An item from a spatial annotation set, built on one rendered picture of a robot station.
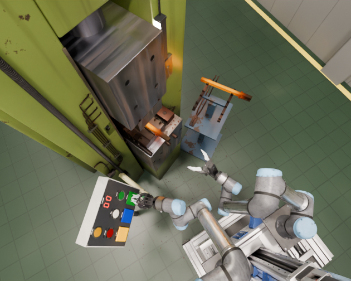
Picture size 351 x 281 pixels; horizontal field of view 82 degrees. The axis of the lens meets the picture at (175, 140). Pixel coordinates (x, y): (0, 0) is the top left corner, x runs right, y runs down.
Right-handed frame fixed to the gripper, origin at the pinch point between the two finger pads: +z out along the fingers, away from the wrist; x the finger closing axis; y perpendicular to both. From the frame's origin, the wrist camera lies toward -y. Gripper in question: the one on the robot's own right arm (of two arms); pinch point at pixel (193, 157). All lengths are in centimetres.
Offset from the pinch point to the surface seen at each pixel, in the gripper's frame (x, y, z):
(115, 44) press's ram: -3, -72, 40
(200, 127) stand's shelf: 35.2, 32.3, 14.4
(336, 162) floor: 124, 100, -126
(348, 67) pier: 230, 72, -79
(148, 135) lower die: -5.8, 0.8, 34.0
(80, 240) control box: -73, -18, 18
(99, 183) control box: -48, -18, 31
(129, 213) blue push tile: -51, -1, 11
